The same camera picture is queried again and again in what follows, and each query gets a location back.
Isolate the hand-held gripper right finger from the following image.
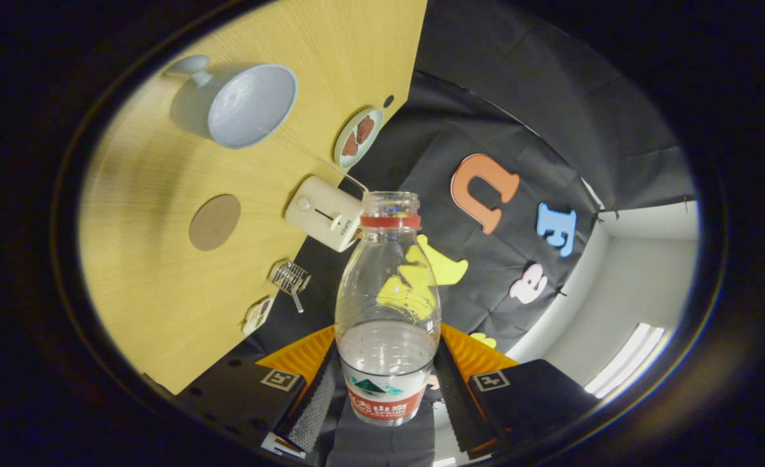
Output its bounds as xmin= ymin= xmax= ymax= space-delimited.
xmin=435 ymin=322 xmax=600 ymax=455

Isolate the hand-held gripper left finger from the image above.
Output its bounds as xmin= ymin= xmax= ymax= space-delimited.
xmin=142 ymin=324 xmax=344 ymax=461

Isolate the clear plastic juice bottle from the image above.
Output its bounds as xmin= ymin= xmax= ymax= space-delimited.
xmin=334 ymin=191 xmax=443 ymax=427

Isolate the round brown coaster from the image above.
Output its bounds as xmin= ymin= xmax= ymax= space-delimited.
xmin=189 ymin=194 xmax=242 ymax=252

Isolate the white cup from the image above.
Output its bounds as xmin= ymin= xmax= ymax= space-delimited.
xmin=165 ymin=54 xmax=298 ymax=150

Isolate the white divided dish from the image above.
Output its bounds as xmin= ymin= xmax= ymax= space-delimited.
xmin=242 ymin=296 xmax=275 ymax=336

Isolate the ceiling light panel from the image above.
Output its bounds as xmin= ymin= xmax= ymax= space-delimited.
xmin=583 ymin=322 xmax=667 ymax=398

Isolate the white toaster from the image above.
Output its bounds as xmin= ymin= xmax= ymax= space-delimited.
xmin=284 ymin=176 xmax=365 ymax=253

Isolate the wooden table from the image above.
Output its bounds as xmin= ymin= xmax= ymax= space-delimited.
xmin=79 ymin=0 xmax=428 ymax=395

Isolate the pale green plate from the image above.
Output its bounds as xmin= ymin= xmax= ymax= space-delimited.
xmin=333 ymin=108 xmax=384 ymax=169

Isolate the black backdrop cloth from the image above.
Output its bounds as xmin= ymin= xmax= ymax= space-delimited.
xmin=226 ymin=0 xmax=698 ymax=467

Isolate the metal wire basket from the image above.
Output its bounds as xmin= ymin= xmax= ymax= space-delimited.
xmin=269 ymin=261 xmax=311 ymax=296

